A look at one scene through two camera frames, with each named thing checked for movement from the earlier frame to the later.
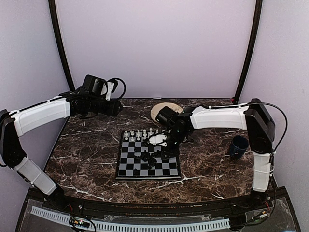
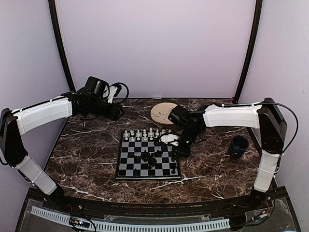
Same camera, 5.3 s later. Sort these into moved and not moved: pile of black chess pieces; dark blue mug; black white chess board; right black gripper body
Moved: right black gripper body
Not moved: pile of black chess pieces; dark blue mug; black white chess board
